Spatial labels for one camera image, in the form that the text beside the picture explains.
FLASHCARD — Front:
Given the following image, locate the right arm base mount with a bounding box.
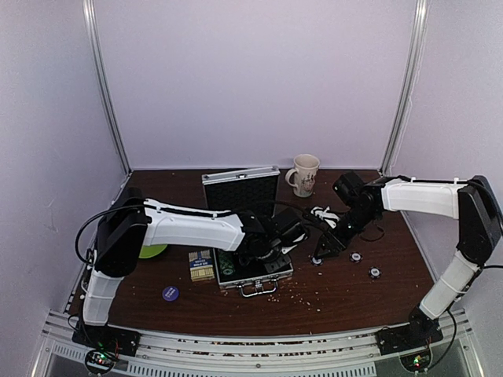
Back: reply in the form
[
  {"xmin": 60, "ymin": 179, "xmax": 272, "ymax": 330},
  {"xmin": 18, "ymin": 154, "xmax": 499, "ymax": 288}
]
[{"xmin": 375, "ymin": 324, "xmax": 443, "ymax": 356}]

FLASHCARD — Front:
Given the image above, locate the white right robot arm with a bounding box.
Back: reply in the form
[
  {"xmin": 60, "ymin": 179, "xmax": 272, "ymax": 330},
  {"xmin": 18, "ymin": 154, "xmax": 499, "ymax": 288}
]
[{"xmin": 312, "ymin": 171, "xmax": 502, "ymax": 347}]

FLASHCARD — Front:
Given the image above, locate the purple poker chip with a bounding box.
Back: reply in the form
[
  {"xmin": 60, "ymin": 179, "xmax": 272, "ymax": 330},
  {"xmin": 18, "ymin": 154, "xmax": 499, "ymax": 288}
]
[
  {"xmin": 310, "ymin": 257, "xmax": 323, "ymax": 266},
  {"xmin": 369, "ymin": 267, "xmax": 382, "ymax": 280},
  {"xmin": 349, "ymin": 252, "xmax": 362, "ymax": 263}
]

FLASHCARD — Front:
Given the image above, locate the green plate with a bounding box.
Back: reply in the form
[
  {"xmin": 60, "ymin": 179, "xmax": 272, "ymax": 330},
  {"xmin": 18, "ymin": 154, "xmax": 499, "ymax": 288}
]
[{"xmin": 138, "ymin": 244, "xmax": 167, "ymax": 259}]

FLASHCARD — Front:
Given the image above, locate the left circuit board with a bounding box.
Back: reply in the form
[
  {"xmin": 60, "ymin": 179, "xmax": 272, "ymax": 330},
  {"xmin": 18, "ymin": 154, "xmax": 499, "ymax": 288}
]
[{"xmin": 84, "ymin": 349, "xmax": 117, "ymax": 375}]

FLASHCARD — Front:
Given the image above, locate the blue Texas Hold'em card box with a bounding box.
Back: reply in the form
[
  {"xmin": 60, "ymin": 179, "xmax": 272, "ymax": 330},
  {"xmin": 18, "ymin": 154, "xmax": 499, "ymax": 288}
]
[{"xmin": 189, "ymin": 249, "xmax": 215, "ymax": 282}]

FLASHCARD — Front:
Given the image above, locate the green chip stack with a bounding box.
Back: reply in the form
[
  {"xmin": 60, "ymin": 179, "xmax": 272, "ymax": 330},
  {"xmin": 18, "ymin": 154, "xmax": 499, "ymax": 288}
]
[{"xmin": 218, "ymin": 251, "xmax": 236, "ymax": 276}]

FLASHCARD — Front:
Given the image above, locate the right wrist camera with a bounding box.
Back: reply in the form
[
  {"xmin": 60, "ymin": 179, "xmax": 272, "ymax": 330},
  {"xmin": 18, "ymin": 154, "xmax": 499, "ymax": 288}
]
[{"xmin": 332, "ymin": 170, "xmax": 365, "ymax": 206}]

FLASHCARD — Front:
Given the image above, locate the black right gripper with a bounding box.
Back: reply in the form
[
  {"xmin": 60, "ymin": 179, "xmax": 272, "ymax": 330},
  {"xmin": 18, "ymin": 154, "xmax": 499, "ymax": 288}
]
[{"xmin": 314, "ymin": 204, "xmax": 379, "ymax": 259}]

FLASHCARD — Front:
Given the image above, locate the left aluminium frame post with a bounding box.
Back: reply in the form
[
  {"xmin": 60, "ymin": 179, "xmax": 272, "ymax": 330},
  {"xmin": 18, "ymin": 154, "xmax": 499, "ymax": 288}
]
[{"xmin": 82, "ymin": 0, "xmax": 132, "ymax": 178}]

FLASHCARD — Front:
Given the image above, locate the cream ceramic mug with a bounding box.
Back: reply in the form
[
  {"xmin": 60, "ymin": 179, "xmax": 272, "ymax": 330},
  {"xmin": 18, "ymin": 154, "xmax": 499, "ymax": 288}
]
[{"xmin": 285, "ymin": 154, "xmax": 320, "ymax": 198}]

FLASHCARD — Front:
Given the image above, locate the aluminium poker case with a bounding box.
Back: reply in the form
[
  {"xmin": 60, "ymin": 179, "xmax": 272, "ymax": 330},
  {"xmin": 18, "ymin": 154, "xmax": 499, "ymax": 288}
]
[{"xmin": 201, "ymin": 166, "xmax": 294, "ymax": 298}]

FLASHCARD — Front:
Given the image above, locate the aluminium front rail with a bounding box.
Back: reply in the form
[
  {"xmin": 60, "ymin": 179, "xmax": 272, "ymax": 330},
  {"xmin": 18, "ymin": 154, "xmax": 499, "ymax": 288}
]
[{"xmin": 39, "ymin": 308, "xmax": 472, "ymax": 377}]

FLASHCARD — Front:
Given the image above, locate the aluminium frame post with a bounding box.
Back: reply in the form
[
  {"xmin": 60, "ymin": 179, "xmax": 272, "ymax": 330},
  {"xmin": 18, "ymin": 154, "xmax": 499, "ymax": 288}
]
[
  {"xmin": 379, "ymin": 0, "xmax": 429, "ymax": 175},
  {"xmin": 82, "ymin": 0, "xmax": 132, "ymax": 178}
]

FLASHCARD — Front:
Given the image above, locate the right aluminium frame post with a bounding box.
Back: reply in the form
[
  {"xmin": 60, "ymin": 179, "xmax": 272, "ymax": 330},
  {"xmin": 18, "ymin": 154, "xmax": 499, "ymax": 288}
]
[{"xmin": 379, "ymin": 0, "xmax": 429, "ymax": 175}]

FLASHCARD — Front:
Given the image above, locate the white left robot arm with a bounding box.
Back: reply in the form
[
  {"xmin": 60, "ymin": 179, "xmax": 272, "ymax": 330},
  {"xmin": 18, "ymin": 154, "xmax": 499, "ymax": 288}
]
[{"xmin": 80, "ymin": 188, "xmax": 310, "ymax": 349}]

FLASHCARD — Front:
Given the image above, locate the circuit board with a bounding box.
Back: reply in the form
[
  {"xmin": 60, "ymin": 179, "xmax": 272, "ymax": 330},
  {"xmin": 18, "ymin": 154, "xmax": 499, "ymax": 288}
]
[
  {"xmin": 84, "ymin": 349, "xmax": 117, "ymax": 375},
  {"xmin": 400, "ymin": 350, "xmax": 432, "ymax": 372}
]

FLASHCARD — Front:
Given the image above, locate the right circuit board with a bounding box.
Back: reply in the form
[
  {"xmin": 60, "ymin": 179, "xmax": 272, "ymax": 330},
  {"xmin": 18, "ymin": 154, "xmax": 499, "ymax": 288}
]
[{"xmin": 400, "ymin": 350, "xmax": 432, "ymax": 372}]

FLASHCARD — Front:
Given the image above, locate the purple round button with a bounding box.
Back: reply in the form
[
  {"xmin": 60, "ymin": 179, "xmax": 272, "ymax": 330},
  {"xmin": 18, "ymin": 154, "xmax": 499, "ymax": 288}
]
[{"xmin": 162, "ymin": 286, "xmax": 180, "ymax": 302}]

